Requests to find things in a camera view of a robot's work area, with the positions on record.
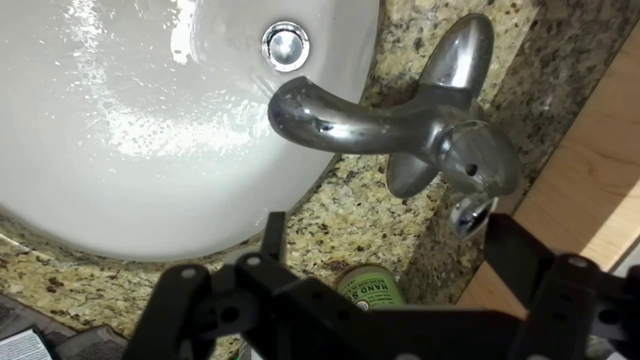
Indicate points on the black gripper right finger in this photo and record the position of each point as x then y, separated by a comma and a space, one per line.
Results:
566, 292

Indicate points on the white towel tag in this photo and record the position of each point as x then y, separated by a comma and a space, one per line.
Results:
23, 347

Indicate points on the gray towel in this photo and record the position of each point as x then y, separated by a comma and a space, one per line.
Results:
72, 340

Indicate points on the white oval sink basin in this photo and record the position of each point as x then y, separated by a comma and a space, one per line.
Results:
133, 132

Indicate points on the green soap pump bottle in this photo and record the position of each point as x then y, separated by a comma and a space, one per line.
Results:
373, 287

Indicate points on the wood framed mirror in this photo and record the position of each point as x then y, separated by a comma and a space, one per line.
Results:
587, 181

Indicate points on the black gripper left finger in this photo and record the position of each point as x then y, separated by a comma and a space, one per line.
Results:
193, 307

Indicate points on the chrome faucet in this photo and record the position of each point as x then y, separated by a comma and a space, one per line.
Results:
426, 127

